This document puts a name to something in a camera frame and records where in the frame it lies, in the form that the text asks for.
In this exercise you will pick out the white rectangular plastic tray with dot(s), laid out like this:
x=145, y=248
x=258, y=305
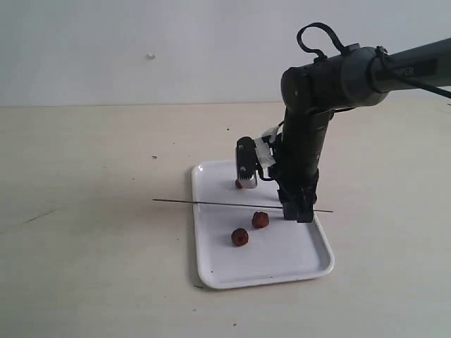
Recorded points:
x=284, y=251

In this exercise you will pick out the thin metal skewer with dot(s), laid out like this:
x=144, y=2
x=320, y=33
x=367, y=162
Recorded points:
x=210, y=203

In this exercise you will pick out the white wall knob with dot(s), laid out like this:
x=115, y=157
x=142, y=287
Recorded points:
x=150, y=56

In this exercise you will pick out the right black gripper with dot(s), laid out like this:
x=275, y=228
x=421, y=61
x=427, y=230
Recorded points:
x=297, y=181

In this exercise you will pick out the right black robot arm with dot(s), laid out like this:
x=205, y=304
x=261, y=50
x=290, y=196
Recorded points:
x=313, y=93

